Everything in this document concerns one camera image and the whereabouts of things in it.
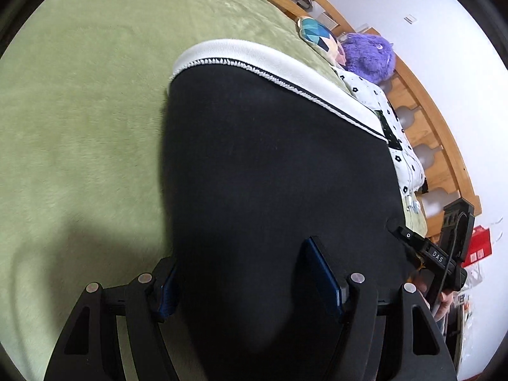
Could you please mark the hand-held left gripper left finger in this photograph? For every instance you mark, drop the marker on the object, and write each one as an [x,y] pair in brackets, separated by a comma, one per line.
[168,293]

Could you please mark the wooden bed frame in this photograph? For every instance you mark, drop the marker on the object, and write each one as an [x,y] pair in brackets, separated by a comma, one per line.
[436,127]

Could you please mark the purple plush toy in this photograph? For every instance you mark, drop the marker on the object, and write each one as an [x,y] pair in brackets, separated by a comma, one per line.
[369,57]

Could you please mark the red box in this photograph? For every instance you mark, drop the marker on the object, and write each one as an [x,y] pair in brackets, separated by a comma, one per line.
[478,246]

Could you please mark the black pants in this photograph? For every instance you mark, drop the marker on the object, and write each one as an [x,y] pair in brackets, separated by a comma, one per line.
[278,174]

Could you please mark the geometric patterned cushion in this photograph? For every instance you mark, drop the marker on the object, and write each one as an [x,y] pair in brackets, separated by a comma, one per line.
[319,35]

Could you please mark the white flower print pillow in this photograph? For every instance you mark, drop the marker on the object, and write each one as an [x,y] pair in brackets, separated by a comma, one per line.
[401,158]

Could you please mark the person's right hand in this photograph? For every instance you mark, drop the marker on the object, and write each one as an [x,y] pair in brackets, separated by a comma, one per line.
[444,303]

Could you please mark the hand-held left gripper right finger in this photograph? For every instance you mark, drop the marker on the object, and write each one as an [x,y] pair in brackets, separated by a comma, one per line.
[322,274]

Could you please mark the green fleece blanket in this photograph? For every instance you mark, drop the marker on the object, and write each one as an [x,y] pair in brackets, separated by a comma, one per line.
[79,127]

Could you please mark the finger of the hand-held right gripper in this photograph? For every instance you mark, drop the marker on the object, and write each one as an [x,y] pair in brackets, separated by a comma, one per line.
[408,238]

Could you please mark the black object on pillow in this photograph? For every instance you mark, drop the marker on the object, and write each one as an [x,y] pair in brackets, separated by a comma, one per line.
[391,133]

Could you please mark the white wall switch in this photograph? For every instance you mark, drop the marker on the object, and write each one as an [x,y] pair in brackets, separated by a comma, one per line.
[410,18]

